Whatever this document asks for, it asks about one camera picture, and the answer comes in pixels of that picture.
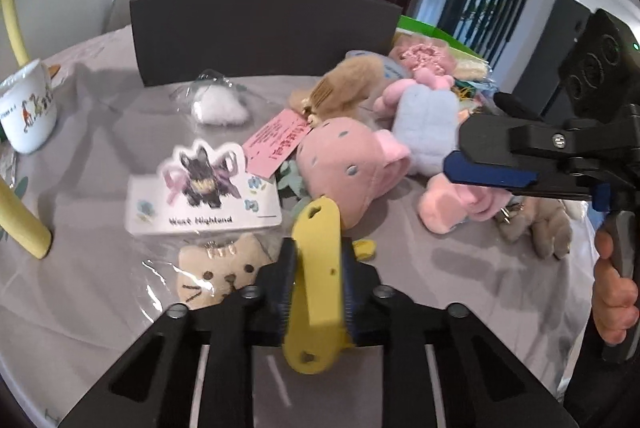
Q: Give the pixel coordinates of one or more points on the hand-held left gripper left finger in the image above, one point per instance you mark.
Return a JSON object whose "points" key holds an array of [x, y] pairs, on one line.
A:
{"points": [[282, 280]]}

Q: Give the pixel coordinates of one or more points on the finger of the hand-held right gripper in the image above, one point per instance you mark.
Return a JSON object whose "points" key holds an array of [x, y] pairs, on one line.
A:
{"points": [[490, 170], [550, 190]]}

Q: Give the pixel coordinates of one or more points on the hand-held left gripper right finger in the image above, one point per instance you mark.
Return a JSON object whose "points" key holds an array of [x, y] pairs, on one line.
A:
{"points": [[348, 293]]}

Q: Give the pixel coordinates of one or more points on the yellow plastic clip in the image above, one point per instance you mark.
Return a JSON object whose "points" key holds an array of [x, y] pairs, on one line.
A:
{"points": [[315, 258]]}

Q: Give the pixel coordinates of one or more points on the black storage box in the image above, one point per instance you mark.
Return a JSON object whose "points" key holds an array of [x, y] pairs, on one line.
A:
{"points": [[250, 37]]}

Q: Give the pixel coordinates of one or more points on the person's right hand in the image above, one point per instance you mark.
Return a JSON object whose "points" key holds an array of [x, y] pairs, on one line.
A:
{"points": [[612, 303]]}

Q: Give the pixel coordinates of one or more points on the dark grey refrigerator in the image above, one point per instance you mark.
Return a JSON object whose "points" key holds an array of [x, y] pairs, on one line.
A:
{"points": [[560, 37]]}

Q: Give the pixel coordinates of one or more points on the beige cat plush in bag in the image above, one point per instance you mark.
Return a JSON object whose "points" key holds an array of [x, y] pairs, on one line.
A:
{"points": [[220, 268]]}

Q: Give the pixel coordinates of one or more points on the colourful small accessory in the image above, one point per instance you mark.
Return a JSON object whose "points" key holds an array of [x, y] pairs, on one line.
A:
{"points": [[475, 95]]}

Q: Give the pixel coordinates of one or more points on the blue-grey fluffy plush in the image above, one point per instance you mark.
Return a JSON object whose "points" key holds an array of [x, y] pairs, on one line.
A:
{"points": [[425, 122]]}

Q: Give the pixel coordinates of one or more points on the West Highland cow card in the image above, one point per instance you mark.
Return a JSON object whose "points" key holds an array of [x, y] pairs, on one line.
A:
{"points": [[200, 218]]}

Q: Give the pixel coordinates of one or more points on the small pink plush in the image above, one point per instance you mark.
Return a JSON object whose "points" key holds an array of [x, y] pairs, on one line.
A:
{"points": [[395, 97]]}

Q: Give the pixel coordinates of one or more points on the pink strawberry plush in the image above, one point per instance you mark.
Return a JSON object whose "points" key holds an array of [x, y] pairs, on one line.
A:
{"points": [[340, 167]]}

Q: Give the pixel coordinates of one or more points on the pink flower plush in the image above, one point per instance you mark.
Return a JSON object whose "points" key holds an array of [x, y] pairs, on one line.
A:
{"points": [[425, 57]]}

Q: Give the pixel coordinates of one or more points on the pink paper tag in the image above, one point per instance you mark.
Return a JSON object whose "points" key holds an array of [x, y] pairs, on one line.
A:
{"points": [[275, 142]]}

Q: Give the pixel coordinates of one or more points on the green cardboard box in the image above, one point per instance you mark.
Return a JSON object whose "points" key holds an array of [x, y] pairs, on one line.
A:
{"points": [[425, 27]]}

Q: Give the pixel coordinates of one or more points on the brown plush toy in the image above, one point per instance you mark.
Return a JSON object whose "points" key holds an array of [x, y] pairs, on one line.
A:
{"points": [[350, 77]]}

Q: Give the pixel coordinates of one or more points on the white fluffy item in bag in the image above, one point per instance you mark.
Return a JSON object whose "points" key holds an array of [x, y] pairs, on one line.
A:
{"points": [[220, 107]]}

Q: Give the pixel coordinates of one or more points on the white printed mug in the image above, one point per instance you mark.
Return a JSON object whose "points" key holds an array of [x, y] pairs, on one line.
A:
{"points": [[25, 127]]}

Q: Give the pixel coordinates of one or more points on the orange slice coaster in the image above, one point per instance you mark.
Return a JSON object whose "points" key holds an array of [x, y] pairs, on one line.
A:
{"points": [[55, 69]]}

